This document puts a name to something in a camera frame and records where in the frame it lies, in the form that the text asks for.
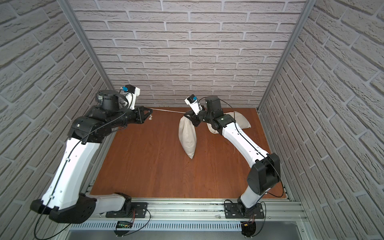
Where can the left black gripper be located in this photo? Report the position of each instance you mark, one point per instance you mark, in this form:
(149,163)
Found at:
(139,114)

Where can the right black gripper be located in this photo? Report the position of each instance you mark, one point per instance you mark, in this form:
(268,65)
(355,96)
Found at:
(188,115)

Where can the cream cloth soil bag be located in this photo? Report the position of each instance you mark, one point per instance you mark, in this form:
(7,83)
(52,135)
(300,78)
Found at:
(187,136)
(240,119)

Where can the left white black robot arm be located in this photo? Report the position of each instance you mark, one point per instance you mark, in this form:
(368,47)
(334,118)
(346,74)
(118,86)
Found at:
(63,202)

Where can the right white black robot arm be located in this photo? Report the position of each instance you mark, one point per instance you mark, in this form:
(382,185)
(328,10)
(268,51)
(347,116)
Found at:
(265,168)

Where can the left small electronics board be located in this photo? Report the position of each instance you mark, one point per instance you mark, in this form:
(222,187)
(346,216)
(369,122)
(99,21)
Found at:
(123,228)

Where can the small electronics board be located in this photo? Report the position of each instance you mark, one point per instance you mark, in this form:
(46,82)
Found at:
(248,229)
(123,228)

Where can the right small electronics board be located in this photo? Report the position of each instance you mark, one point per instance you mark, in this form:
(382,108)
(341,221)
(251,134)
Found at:
(248,229)

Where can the white perforated vent strip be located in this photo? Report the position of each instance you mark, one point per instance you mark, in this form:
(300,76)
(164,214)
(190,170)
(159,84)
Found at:
(163,226)

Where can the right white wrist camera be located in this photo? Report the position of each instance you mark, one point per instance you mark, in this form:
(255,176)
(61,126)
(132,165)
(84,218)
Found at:
(193,102)

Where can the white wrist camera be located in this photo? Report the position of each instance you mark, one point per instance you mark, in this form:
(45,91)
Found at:
(130,94)
(193,102)

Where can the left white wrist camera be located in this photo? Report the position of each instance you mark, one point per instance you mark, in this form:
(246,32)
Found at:
(130,94)

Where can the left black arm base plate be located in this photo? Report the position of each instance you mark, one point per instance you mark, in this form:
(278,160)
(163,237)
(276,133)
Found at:
(130,210)

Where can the aluminium front mounting rail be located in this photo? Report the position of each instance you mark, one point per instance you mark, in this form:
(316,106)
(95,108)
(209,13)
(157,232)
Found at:
(181,209)

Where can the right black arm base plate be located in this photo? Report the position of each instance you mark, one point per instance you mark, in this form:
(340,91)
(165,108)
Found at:
(238,211)

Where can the left aluminium corner post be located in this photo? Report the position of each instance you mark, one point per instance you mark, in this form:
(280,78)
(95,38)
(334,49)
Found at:
(80,32)

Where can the aluminium corner post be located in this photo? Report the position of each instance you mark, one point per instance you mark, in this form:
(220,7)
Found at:
(303,17)
(80,32)

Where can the right aluminium corner post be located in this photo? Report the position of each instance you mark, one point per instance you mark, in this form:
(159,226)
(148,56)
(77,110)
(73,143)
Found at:
(303,17)

